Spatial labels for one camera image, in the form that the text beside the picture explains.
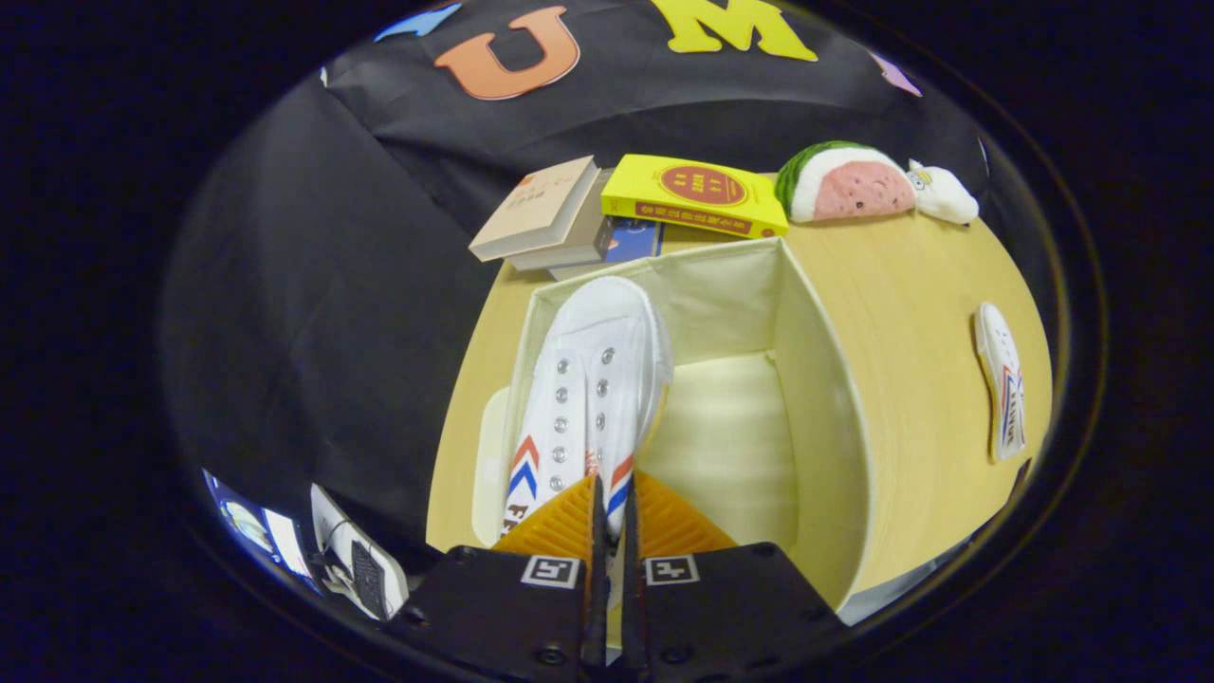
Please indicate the white plush toy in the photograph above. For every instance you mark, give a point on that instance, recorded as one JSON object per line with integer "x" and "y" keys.
{"x": 944, "y": 194}

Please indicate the cream fabric storage box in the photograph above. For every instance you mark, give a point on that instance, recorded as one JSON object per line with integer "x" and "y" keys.
{"x": 816, "y": 398}

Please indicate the yellow book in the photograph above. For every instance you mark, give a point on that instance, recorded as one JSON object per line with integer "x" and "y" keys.
{"x": 697, "y": 190}

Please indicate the watermelon slice plush toy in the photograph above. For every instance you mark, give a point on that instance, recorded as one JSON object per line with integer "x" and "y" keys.
{"x": 854, "y": 185}

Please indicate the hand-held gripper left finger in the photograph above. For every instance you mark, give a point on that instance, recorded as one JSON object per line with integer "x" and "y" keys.
{"x": 512, "y": 607}

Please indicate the grey book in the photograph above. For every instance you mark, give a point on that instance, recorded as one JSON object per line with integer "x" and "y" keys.
{"x": 574, "y": 249}

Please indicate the white striped canvas shoe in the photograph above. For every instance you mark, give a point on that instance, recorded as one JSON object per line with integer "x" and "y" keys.
{"x": 597, "y": 360}
{"x": 1001, "y": 379}

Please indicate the beige book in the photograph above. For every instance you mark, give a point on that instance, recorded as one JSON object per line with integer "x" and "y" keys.
{"x": 533, "y": 209}

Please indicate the white and black device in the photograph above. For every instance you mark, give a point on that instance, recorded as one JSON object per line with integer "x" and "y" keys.
{"x": 360, "y": 560}

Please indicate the computer monitor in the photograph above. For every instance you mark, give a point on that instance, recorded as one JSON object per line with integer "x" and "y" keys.
{"x": 256, "y": 526}

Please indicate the black backdrop cloth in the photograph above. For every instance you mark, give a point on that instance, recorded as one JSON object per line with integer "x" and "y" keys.
{"x": 313, "y": 285}

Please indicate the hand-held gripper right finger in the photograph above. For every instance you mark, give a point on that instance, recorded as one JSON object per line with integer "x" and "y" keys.
{"x": 721, "y": 607}

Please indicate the blue book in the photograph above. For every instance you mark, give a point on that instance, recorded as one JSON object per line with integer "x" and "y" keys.
{"x": 631, "y": 242}

